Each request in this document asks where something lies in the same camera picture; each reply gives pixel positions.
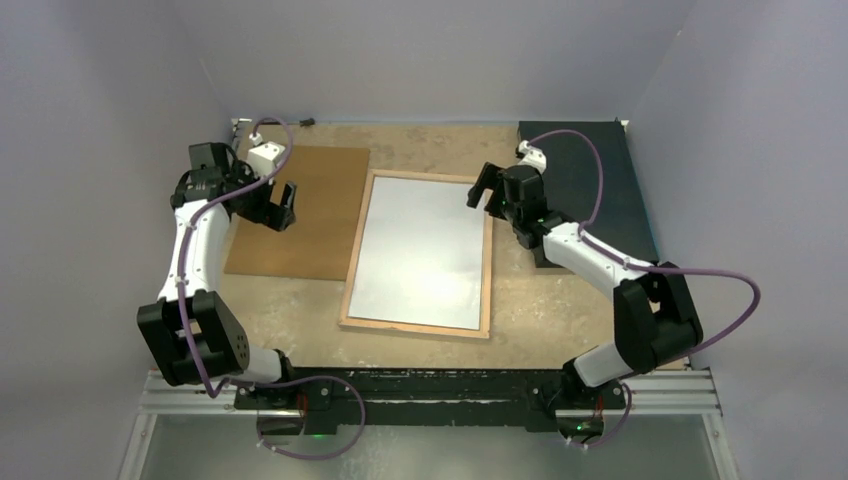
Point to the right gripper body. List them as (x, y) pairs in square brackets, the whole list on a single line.
[(508, 211)]

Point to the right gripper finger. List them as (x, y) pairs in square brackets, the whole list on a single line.
[(490, 177), (476, 194)]

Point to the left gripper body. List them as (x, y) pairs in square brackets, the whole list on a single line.
[(252, 207)]

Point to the brown backing board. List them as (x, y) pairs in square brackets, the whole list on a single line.
[(330, 186)]

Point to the picture frame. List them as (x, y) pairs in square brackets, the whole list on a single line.
[(351, 265)]

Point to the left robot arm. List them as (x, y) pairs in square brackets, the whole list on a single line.
[(260, 365)]

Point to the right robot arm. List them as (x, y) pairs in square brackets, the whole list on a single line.
[(654, 317)]

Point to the black foam mat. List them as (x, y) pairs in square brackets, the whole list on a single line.
[(571, 182)]

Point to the black mounting plate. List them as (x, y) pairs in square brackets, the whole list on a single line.
[(325, 398)]

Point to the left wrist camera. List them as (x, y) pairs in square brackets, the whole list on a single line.
[(264, 157)]

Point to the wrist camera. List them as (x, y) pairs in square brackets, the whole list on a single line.
[(529, 155), (264, 157)]

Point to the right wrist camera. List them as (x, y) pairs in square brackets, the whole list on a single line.
[(529, 155)]

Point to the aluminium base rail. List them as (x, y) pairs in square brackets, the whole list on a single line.
[(664, 392)]

